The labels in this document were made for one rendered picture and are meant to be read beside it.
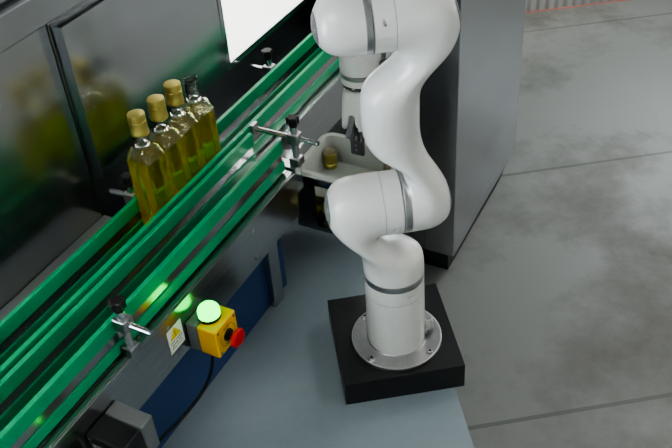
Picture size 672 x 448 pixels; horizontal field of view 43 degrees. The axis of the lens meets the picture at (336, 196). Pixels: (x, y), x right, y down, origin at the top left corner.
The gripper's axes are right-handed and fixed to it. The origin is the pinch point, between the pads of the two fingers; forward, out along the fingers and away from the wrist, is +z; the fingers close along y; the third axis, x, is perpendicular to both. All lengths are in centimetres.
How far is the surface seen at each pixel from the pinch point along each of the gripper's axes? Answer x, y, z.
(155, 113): -26.2, 35.6, -22.8
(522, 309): 25, -68, 108
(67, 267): -30, 63, -5
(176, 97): -25.7, 29.3, -22.8
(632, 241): 52, -117, 108
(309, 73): -22.1, -16.9, -3.7
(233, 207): -13.5, 33.2, -1.6
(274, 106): -22.3, 0.2, -4.2
